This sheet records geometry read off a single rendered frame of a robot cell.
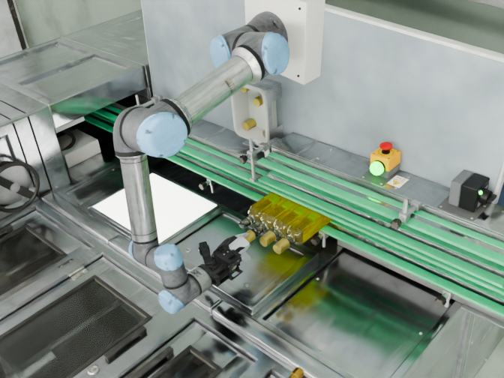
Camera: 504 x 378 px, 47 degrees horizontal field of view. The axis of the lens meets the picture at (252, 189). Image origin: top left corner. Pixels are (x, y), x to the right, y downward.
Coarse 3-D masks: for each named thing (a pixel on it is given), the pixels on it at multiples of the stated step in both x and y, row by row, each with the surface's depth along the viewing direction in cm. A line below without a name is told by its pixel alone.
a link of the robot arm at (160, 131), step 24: (240, 48) 163; (264, 48) 162; (288, 48) 168; (216, 72) 159; (240, 72) 160; (264, 72) 165; (192, 96) 153; (216, 96) 157; (144, 120) 145; (168, 120) 145; (192, 120) 154; (144, 144) 145; (168, 144) 147
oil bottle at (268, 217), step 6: (276, 204) 198; (282, 204) 198; (288, 204) 198; (294, 204) 198; (270, 210) 196; (276, 210) 196; (282, 210) 195; (264, 216) 194; (270, 216) 193; (276, 216) 193; (264, 222) 193; (270, 222) 192; (270, 228) 193
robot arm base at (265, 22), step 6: (264, 12) 184; (270, 12) 183; (258, 18) 182; (264, 18) 181; (270, 18) 181; (276, 18) 182; (252, 24) 181; (258, 24) 180; (264, 24) 180; (270, 24) 181; (276, 24) 181; (282, 24) 182; (258, 30) 179; (264, 30) 180; (270, 30) 180; (276, 30) 181; (282, 30) 181
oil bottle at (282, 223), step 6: (288, 210) 195; (294, 210) 195; (300, 210) 194; (306, 210) 194; (282, 216) 192; (288, 216) 192; (294, 216) 192; (300, 216) 192; (276, 222) 190; (282, 222) 190; (288, 222) 189; (282, 228) 188; (282, 234) 189
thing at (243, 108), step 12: (240, 96) 217; (252, 96) 218; (264, 96) 202; (240, 108) 219; (252, 108) 221; (264, 108) 205; (240, 120) 222; (264, 120) 208; (240, 132) 222; (252, 132) 221
